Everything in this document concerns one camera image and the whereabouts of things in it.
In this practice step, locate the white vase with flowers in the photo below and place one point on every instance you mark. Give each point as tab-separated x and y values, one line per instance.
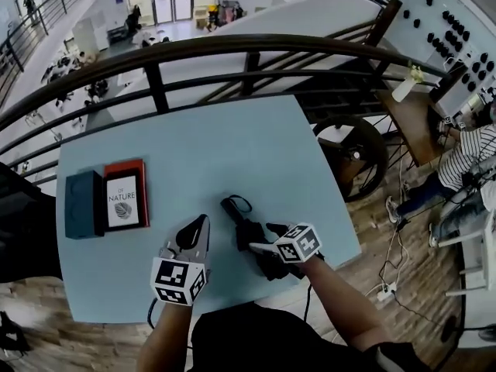
401	89

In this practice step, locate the black mesh office chair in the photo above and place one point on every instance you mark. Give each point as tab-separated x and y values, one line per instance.
27	227

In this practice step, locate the grey balcony railing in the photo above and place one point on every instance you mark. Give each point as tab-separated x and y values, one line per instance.
46	10

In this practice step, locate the wooden side table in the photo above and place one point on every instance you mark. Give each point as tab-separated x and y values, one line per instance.
410	122

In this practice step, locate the white power strip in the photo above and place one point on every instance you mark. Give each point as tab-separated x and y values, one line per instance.
386	292

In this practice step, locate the black metal railing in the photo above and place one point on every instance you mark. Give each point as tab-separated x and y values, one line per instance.
155	87

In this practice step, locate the group of black wall-mounted items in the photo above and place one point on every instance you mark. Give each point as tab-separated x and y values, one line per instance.
451	33

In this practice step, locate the round dark wicker chair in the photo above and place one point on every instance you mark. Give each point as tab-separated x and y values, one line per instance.
377	157

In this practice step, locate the dark teal box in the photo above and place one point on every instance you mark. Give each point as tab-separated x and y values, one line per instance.
79	207

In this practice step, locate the person's right forearm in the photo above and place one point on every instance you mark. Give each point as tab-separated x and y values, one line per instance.
341	304

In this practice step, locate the red book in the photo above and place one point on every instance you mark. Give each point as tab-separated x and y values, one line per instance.
122	200

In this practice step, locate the light blue table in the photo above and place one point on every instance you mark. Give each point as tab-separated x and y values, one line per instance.
232	149

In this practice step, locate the person's black clothing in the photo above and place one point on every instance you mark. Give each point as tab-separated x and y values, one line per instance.
271	343

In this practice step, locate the white desk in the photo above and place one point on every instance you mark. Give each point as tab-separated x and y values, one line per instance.
474	262

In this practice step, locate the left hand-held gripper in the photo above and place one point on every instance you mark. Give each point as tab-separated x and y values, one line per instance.
178	277

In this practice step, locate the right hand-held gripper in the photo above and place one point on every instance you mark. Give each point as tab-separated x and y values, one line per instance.
300	244

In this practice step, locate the person's left forearm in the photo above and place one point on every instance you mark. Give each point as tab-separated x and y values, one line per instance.
166	339

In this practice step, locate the black umbrella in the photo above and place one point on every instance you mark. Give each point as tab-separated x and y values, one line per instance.
248	235

